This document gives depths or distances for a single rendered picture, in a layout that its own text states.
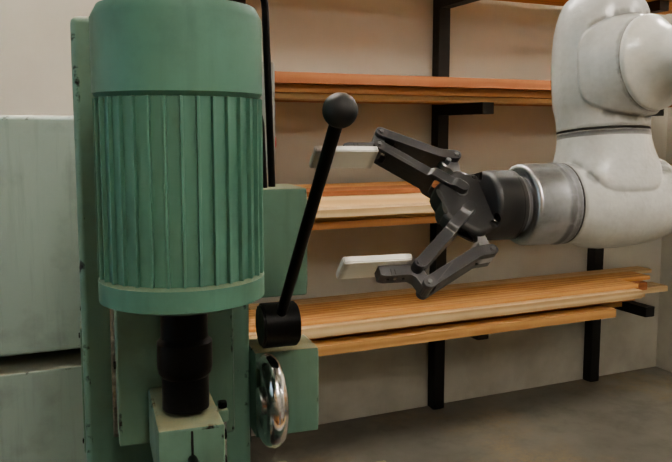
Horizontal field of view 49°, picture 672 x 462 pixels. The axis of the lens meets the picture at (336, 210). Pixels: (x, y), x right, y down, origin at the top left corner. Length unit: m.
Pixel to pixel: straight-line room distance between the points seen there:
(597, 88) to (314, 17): 2.60
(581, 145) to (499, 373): 3.25
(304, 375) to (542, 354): 3.21
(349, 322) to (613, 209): 2.23
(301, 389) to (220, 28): 0.53
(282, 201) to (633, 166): 0.45
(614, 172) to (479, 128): 2.93
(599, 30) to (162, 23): 0.45
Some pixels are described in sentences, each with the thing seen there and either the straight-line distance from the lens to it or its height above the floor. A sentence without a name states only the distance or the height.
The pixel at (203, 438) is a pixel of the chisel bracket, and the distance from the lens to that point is 0.82.
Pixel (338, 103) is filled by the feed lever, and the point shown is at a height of 1.40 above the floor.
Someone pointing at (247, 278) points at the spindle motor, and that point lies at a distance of 0.77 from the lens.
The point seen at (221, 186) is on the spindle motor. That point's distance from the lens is 0.73.
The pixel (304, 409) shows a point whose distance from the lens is 1.06.
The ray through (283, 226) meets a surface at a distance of 1.01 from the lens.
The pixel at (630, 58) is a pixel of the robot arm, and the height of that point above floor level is 1.45.
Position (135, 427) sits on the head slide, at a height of 1.02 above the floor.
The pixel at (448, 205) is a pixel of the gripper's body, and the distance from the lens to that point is 0.77.
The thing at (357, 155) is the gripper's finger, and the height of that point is 1.35.
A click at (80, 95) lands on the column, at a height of 1.42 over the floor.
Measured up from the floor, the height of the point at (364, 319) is 0.61.
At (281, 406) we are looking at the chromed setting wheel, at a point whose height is 1.03.
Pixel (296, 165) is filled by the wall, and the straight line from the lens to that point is 3.29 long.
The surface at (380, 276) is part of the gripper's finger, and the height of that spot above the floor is 1.24.
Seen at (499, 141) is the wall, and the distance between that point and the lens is 3.82.
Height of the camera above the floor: 1.38
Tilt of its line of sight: 6 degrees down
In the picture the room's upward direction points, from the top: straight up
